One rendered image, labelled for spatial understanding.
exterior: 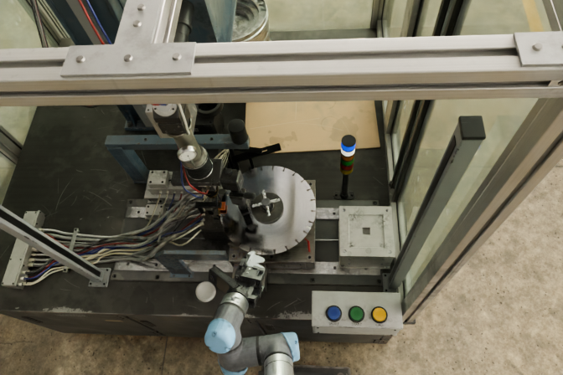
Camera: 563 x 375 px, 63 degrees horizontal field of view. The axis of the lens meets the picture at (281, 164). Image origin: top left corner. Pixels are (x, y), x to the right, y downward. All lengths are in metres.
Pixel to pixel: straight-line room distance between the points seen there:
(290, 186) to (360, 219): 0.27
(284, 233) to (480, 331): 1.30
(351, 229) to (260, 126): 0.65
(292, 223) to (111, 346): 1.39
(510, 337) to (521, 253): 0.44
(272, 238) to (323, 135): 0.58
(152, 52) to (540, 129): 0.43
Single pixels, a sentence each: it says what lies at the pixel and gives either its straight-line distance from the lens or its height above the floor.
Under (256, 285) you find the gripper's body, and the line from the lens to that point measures 1.38.
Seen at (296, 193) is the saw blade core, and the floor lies 0.95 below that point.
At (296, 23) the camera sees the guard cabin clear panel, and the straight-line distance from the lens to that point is 2.36.
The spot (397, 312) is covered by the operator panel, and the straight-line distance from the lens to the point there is 1.54.
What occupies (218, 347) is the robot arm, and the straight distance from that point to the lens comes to 1.25.
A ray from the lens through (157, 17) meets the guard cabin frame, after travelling 0.53.
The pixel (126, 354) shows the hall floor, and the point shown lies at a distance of 2.60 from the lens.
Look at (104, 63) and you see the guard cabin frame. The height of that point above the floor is 2.05.
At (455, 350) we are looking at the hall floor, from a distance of 2.49.
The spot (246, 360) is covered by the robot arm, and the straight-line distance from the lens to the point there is 1.31.
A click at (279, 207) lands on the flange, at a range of 1.57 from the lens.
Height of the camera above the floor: 2.39
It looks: 61 degrees down
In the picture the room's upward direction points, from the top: 10 degrees counter-clockwise
